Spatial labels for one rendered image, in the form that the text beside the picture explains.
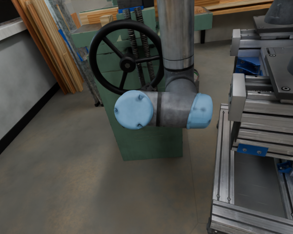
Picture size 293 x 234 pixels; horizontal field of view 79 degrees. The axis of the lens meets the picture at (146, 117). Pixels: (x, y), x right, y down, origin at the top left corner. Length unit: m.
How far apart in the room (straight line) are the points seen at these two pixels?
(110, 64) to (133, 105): 0.59
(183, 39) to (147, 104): 0.17
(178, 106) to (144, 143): 0.88
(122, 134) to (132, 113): 0.83
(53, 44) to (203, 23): 1.76
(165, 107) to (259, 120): 0.32
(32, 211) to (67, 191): 0.23
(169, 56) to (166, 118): 0.15
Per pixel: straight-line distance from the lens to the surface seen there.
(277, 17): 0.99
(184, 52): 0.42
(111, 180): 1.31
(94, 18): 1.02
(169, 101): 0.35
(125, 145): 1.23
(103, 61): 0.90
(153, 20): 0.73
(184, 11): 0.40
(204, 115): 0.36
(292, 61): 0.58
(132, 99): 0.33
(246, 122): 0.59
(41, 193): 1.50
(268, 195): 1.04
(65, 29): 1.80
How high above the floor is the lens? 1.06
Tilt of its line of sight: 39 degrees down
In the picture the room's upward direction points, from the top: 10 degrees counter-clockwise
